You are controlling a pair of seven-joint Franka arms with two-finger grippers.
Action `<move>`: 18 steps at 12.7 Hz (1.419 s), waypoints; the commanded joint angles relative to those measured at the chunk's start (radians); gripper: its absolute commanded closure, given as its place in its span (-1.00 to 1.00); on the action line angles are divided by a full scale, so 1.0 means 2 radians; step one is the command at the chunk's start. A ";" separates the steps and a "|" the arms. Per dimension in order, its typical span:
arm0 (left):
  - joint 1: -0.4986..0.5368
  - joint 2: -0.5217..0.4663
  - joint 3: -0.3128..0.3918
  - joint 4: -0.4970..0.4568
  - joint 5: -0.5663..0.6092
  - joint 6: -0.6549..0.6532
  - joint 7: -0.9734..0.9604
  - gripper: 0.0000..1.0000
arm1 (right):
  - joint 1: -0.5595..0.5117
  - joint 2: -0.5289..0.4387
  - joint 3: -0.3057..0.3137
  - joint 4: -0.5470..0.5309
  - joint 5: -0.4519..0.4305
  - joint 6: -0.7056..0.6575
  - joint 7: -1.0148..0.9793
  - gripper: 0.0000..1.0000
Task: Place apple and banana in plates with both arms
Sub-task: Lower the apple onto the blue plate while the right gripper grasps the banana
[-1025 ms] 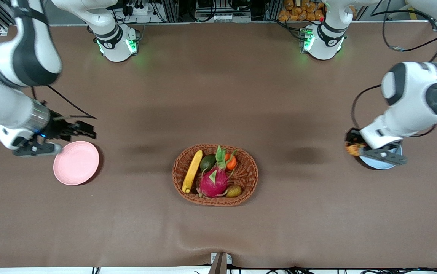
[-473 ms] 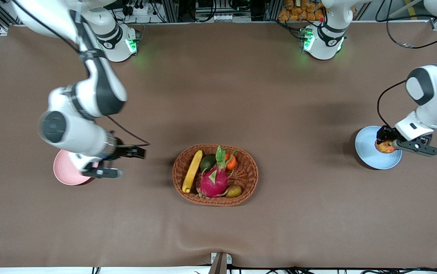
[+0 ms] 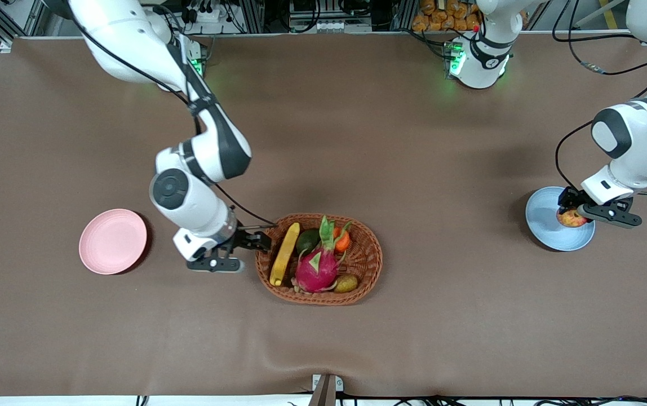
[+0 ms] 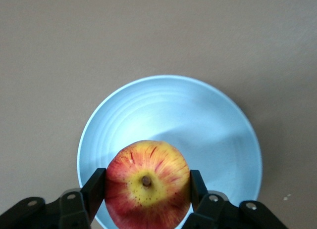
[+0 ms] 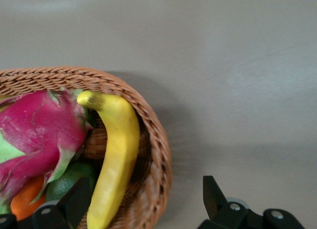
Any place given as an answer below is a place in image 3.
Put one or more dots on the red yellow apple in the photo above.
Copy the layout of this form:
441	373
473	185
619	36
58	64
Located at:
571	218

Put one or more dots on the grey metal table bracket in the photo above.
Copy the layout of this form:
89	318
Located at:
327	389

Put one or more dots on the pink round plate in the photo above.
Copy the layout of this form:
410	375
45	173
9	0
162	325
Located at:
112	241

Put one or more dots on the pink dragon fruit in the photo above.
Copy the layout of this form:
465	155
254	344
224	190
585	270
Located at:
317	269

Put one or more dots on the light blue round plate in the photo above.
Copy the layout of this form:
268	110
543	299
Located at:
543	225

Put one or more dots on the dark green avocado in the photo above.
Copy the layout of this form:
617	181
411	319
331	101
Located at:
306	241

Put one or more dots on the brown table cover mat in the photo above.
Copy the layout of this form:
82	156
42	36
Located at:
357	141

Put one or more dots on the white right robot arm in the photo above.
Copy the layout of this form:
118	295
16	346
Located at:
188	203

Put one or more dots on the brown wicker basket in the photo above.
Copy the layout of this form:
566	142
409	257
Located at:
366	254

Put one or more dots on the white power strip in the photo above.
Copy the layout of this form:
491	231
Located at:
208	10

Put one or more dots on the orange snack bag pile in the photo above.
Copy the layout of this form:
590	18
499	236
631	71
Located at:
442	16

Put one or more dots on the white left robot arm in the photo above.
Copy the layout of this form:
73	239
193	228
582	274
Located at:
639	146

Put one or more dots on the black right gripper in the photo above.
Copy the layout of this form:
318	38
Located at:
246	239

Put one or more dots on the yellow-brown pear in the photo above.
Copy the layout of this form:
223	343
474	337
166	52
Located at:
346	283

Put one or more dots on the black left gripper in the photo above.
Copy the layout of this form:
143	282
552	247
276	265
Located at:
568	198

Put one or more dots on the yellow banana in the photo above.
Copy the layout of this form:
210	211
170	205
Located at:
284	254

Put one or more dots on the orange tangerine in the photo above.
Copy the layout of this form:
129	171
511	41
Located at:
343	241

